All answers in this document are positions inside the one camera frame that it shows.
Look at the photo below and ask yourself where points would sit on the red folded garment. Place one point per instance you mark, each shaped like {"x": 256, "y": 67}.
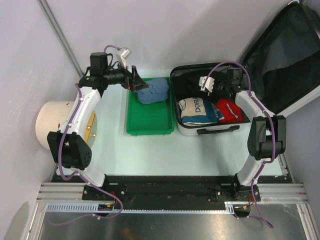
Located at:
{"x": 231, "y": 113}

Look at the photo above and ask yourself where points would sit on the aluminium frame post left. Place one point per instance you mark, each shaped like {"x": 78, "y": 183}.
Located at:
{"x": 53, "y": 22}

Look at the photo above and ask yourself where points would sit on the grey slotted cable duct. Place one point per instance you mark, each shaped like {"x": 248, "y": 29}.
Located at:
{"x": 102, "y": 208}

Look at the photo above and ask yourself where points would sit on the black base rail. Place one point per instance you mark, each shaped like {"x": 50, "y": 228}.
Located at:
{"x": 172, "y": 192}

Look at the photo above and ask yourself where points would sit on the blue cloth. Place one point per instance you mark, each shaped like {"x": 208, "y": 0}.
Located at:
{"x": 158, "y": 91}

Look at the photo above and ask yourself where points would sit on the cream and teal towel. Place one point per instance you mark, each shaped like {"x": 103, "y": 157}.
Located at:
{"x": 196, "y": 111}

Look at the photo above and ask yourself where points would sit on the space astronaut print suitcase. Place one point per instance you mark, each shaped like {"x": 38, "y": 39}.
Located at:
{"x": 282, "y": 67}

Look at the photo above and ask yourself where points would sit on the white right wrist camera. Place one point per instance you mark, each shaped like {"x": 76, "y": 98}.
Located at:
{"x": 206, "y": 84}

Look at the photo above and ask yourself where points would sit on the black garment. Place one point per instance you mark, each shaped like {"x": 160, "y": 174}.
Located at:
{"x": 186, "y": 85}

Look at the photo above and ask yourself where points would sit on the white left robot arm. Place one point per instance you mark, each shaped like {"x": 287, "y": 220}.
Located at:
{"x": 67, "y": 145}

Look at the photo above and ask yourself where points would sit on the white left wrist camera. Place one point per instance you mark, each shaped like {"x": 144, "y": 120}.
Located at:
{"x": 122, "y": 55}

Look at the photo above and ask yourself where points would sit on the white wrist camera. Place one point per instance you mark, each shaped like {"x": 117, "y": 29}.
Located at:
{"x": 122, "y": 55}
{"x": 206, "y": 84}

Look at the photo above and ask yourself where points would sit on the green plastic bin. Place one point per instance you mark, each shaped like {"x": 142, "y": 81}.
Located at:
{"x": 150, "y": 119}

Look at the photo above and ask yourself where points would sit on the beige cylindrical drum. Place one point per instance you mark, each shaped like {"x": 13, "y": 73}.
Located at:
{"x": 52, "y": 115}

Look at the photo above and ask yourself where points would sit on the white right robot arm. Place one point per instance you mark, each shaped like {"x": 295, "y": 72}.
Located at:
{"x": 266, "y": 140}

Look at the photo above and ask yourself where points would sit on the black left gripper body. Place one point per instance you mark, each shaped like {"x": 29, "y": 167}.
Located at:
{"x": 119, "y": 76}

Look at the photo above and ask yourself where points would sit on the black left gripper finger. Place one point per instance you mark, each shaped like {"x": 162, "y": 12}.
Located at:
{"x": 134, "y": 73}
{"x": 138, "y": 85}

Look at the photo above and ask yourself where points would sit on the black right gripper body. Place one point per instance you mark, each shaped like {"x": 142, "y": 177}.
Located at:
{"x": 220, "y": 88}

